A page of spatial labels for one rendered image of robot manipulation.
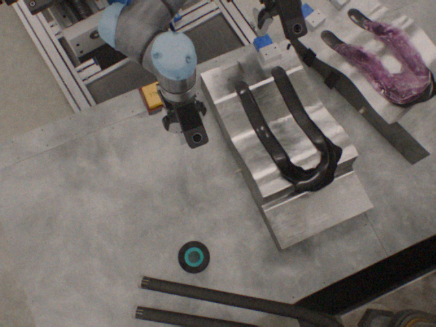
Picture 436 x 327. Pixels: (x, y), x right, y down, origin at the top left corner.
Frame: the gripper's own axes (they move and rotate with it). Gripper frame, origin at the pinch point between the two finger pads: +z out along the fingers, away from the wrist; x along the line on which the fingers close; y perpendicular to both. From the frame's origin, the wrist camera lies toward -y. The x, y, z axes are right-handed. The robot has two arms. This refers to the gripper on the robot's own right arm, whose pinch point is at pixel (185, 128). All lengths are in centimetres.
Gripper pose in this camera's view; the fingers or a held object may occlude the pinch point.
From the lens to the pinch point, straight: 113.6
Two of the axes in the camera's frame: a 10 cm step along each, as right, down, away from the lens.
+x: -9.1, 3.9, -1.3
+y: -4.1, -8.8, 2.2
